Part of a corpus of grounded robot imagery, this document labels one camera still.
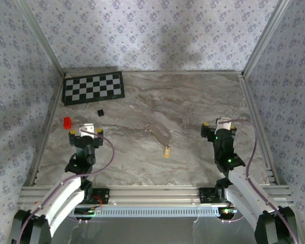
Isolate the black and grey chessboard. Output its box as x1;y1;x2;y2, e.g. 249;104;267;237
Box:
62;71;126;107

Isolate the small circuit board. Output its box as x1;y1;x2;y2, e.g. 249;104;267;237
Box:
74;207;103;217
218;207;238;217

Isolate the aluminium table edge rail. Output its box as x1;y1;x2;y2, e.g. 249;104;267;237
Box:
238;73;279;184
24;73;67;188

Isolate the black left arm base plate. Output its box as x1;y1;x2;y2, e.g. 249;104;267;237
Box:
91;188;110;205

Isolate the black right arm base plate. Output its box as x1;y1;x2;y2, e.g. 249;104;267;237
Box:
198;187;219;204

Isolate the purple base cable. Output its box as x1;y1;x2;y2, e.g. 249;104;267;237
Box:
66;212;89;225
220;215;245;225

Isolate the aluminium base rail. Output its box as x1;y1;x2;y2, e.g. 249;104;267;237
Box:
19;185;294;208

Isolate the grey slotted cable duct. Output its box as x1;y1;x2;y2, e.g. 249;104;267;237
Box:
67;205;221;218

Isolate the aluminium frame post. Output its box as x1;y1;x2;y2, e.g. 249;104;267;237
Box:
241;0;293;77
16;0;67;77

